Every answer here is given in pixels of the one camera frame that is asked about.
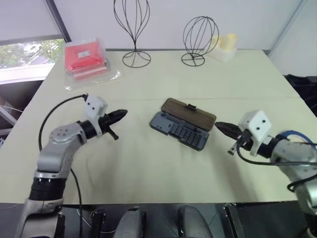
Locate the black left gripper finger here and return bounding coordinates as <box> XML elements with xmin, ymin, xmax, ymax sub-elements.
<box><xmin>106</xmin><ymin>109</ymin><xmax>129</xmax><ymax>118</ymax></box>
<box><xmin>110</xmin><ymin>113</ymin><xmax>128</xmax><ymax>125</ymax></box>

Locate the clear plastic zip bag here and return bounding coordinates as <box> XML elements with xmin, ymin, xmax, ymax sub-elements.
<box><xmin>63</xmin><ymin>64</ymin><xmax>124</xmax><ymax>91</ymax></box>

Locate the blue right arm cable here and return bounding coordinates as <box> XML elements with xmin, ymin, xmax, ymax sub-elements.
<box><xmin>281</xmin><ymin>129</ymin><xmax>317</xmax><ymax>151</ymax></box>

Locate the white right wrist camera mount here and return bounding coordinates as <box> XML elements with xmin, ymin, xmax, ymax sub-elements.
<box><xmin>238</xmin><ymin>110</ymin><xmax>273</xmax><ymax>157</ymax></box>

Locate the red packet with label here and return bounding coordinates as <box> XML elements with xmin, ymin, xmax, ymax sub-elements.
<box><xmin>64</xmin><ymin>37</ymin><xmax>109</xmax><ymax>80</ymax></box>

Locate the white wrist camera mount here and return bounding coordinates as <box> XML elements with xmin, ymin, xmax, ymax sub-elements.
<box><xmin>83</xmin><ymin>94</ymin><xmax>109</xmax><ymax>138</ymax></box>
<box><xmin>238</xmin><ymin>110</ymin><xmax>273</xmax><ymax>157</ymax></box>

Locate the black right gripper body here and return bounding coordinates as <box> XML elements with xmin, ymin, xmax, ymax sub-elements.
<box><xmin>227</xmin><ymin>129</ymin><xmax>254</xmax><ymax>156</ymax></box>

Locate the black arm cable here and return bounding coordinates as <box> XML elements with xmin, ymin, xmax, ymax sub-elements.
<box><xmin>38</xmin><ymin>93</ymin><xmax>89</xmax><ymax>238</ymax></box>
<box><xmin>236</xmin><ymin>142</ymin><xmax>317</xmax><ymax>192</ymax></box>

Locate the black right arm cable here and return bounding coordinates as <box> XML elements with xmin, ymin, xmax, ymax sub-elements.
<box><xmin>236</xmin><ymin>142</ymin><xmax>317</xmax><ymax>192</ymax></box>

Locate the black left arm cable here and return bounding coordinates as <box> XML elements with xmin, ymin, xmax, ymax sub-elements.
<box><xmin>38</xmin><ymin>93</ymin><xmax>89</xmax><ymax>238</ymax></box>

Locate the black padded chair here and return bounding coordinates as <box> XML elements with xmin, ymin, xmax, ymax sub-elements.
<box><xmin>284</xmin><ymin>73</ymin><xmax>317</xmax><ymax>119</ymax></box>

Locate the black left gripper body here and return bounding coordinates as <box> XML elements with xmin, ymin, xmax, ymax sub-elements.
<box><xmin>98</xmin><ymin>113</ymin><xmax>119</xmax><ymax>141</ymax></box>

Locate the dark rounded grey shape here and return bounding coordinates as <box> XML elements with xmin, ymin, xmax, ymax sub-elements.
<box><xmin>177</xmin><ymin>205</ymin><xmax>211</xmax><ymax>238</ymax></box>
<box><xmin>115</xmin><ymin>206</ymin><xmax>147</xmax><ymax>238</ymax></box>

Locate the grey tool case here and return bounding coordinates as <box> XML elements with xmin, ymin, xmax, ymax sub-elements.
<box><xmin>149</xmin><ymin>97</ymin><xmax>217</xmax><ymax>152</ymax></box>

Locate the tall black wire hat stand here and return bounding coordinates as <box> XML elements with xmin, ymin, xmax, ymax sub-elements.
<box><xmin>113</xmin><ymin>0</ymin><xmax>152</xmax><ymax>68</ymax></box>

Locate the round black wire hat stand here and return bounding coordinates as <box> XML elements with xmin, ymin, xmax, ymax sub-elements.
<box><xmin>181</xmin><ymin>15</ymin><xmax>220</xmax><ymax>67</ymax></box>

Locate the dark window frame post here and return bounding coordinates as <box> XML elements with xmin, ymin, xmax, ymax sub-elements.
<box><xmin>44</xmin><ymin>0</ymin><xmax>73</xmax><ymax>43</ymax></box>

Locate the black metal bracket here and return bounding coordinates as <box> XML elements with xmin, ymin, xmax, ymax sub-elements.
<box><xmin>222</xmin><ymin>202</ymin><xmax>246</xmax><ymax>238</ymax></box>
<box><xmin>89</xmin><ymin>209</ymin><xmax>107</xmax><ymax>238</ymax></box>

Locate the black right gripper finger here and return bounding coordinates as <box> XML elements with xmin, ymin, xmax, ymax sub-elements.
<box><xmin>214</xmin><ymin>121</ymin><xmax>242</xmax><ymax>133</ymax></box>
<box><xmin>215</xmin><ymin>124</ymin><xmax>240</xmax><ymax>139</ymax></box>

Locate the white block holder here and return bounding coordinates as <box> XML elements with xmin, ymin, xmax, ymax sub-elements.
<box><xmin>210</xmin><ymin>46</ymin><xmax>238</xmax><ymax>63</ymax></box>

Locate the cream plastic cylinder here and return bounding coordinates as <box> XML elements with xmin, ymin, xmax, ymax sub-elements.
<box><xmin>226</xmin><ymin>33</ymin><xmax>239</xmax><ymax>51</ymax></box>
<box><xmin>211</xmin><ymin>34</ymin><xmax>223</xmax><ymax>50</ymax></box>

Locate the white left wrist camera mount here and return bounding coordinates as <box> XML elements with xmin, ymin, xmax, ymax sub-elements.
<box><xmin>83</xmin><ymin>94</ymin><xmax>109</xmax><ymax>138</ymax></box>

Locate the white roller window blind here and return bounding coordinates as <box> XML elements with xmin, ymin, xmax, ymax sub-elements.
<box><xmin>0</xmin><ymin>0</ymin><xmax>64</xmax><ymax>46</ymax></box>

